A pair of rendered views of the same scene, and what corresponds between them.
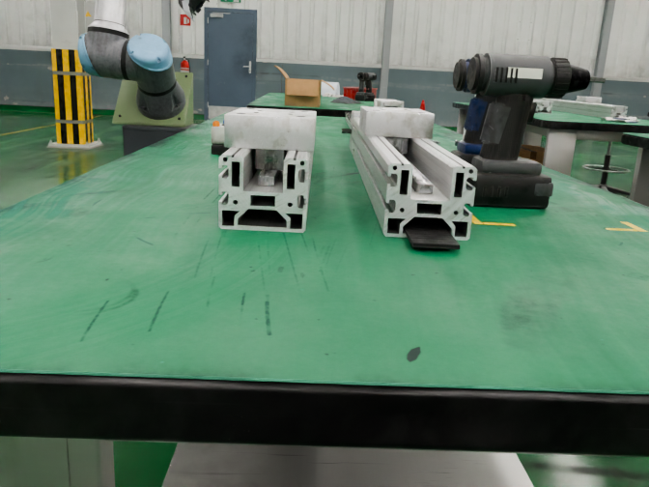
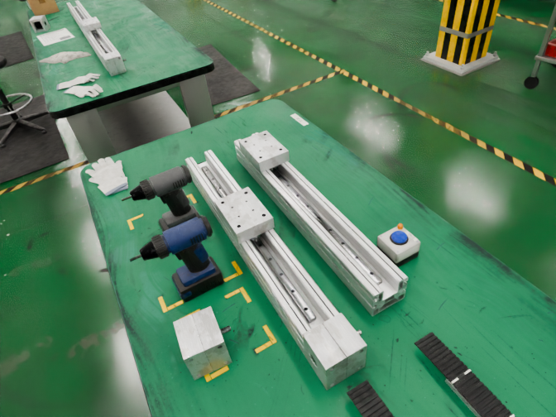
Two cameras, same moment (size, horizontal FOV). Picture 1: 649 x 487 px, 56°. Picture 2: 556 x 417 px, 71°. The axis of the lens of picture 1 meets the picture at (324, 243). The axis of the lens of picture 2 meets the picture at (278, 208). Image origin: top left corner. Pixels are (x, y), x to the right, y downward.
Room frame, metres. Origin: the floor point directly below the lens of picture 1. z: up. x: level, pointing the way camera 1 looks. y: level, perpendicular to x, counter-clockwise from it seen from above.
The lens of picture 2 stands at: (1.88, -0.33, 1.63)
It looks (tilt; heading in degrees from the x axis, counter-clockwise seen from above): 42 degrees down; 158
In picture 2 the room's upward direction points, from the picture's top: 8 degrees counter-clockwise
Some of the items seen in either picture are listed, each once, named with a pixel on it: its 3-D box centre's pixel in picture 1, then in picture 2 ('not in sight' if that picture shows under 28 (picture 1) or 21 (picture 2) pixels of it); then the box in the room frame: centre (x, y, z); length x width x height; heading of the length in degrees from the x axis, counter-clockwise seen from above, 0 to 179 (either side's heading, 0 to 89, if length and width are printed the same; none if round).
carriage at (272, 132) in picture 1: (273, 137); (264, 153); (0.83, 0.08, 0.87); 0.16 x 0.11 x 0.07; 1
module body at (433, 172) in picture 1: (391, 157); (246, 229); (1.09, -0.11, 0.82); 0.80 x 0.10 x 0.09; 1
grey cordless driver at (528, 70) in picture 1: (530, 131); (164, 207); (0.93, -0.30, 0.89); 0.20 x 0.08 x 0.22; 93
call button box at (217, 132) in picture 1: (236, 138); (395, 246); (1.36, 0.21, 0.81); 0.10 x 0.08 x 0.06; 91
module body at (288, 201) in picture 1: (283, 152); (302, 204); (1.08, 0.08, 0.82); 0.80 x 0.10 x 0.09; 1
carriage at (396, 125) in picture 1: (393, 128); (244, 217); (1.09, -0.11, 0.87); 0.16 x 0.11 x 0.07; 1
